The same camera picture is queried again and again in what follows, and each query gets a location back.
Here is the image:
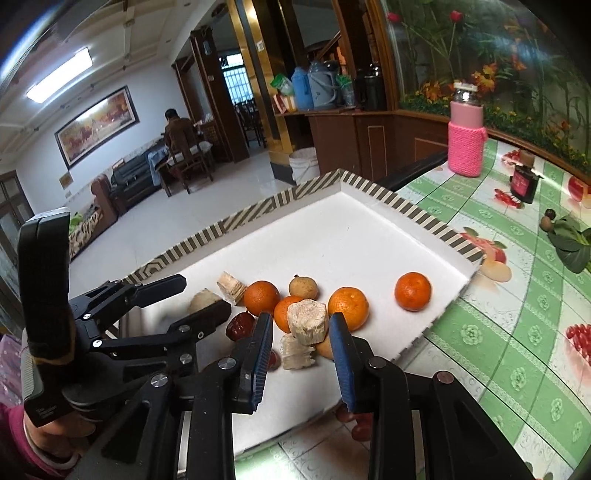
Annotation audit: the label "wooden chair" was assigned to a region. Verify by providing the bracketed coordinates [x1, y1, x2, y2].
[166, 138, 215, 195]

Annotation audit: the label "pink bottle with knitted sleeve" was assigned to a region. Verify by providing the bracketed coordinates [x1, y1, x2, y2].
[447, 79, 489, 177]

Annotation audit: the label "pale sugarcane piece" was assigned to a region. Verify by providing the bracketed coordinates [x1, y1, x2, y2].
[188, 288, 222, 315]
[287, 299, 329, 344]
[217, 271, 247, 305]
[281, 333, 318, 371]

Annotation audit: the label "framed wall painting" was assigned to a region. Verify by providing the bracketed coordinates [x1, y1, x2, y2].
[54, 85, 140, 171]

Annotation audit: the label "glass display with flowers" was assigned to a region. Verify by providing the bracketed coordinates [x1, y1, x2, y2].
[385, 0, 591, 162]

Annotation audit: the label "small dark red jar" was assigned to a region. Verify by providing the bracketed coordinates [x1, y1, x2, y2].
[510, 154, 544, 205]

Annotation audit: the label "dining chairs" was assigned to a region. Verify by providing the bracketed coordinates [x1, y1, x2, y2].
[235, 99, 264, 148]

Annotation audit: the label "person's left hand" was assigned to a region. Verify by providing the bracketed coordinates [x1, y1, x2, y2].
[25, 415, 100, 455]

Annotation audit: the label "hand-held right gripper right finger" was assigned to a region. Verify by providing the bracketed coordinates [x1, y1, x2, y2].
[329, 312, 527, 480]

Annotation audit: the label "black case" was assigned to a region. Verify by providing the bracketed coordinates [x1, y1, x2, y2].
[111, 154, 158, 199]

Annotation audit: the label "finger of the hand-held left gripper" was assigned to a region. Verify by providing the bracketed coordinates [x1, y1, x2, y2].
[69, 274, 188, 321]
[92, 301, 232, 374]

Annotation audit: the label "green packet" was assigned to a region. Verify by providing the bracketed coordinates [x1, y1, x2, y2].
[336, 74, 355, 107]

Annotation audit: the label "ceiling light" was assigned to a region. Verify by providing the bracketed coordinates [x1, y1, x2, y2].
[25, 47, 93, 103]

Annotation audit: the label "wooden cabinet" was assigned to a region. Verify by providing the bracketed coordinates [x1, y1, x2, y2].
[307, 108, 451, 183]

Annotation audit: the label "white plastic bucket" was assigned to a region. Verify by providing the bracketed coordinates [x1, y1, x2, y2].
[288, 148, 321, 186]

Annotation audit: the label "brown sofa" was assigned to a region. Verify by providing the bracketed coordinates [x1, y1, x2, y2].
[90, 174, 120, 217]

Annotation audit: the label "striped blanket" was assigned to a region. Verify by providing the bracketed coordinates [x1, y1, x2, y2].
[68, 210, 105, 259]

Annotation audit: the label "person's left forearm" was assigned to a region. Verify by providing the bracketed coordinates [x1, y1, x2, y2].
[0, 404, 81, 480]

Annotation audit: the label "grey thermos jug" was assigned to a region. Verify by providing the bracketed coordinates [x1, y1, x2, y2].
[307, 61, 342, 110]

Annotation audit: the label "black chair back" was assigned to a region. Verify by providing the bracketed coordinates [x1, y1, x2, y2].
[376, 150, 448, 191]

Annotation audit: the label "white tray with striped rim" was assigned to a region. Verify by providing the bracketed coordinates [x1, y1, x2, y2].
[117, 169, 485, 460]

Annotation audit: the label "green leaf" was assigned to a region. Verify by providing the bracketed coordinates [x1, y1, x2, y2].
[547, 215, 591, 274]

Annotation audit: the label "blue thermos jug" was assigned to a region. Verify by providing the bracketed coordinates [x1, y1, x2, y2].
[292, 66, 315, 112]

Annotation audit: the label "black thermos jug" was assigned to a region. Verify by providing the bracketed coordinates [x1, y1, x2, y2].
[355, 62, 387, 112]

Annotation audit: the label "green floral tablecloth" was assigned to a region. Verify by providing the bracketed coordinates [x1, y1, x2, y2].
[233, 138, 591, 480]

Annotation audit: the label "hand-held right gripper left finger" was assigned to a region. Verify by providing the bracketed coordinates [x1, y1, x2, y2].
[76, 311, 274, 480]

